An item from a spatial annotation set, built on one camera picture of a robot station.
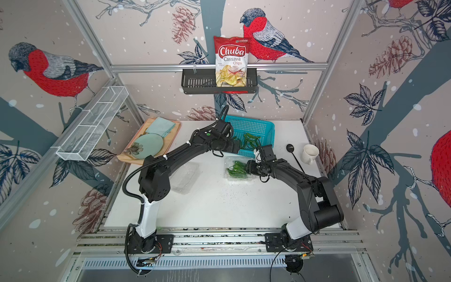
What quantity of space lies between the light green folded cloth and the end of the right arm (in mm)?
624

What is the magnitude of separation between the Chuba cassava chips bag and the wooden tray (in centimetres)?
50

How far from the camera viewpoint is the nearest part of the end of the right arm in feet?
2.28

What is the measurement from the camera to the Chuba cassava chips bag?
0.85 meters

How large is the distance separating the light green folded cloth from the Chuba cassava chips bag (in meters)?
0.50

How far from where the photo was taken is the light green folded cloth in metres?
1.16
